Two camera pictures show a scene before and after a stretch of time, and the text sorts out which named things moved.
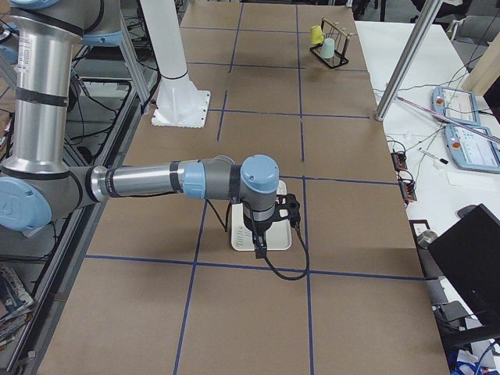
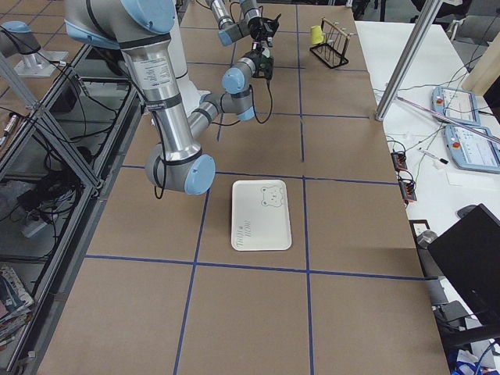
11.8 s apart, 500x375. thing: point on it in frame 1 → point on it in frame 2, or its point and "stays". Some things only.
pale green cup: (327, 48) → (266, 52)
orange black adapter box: (399, 159) stays
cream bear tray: (278, 233) stays
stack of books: (16, 307) stays
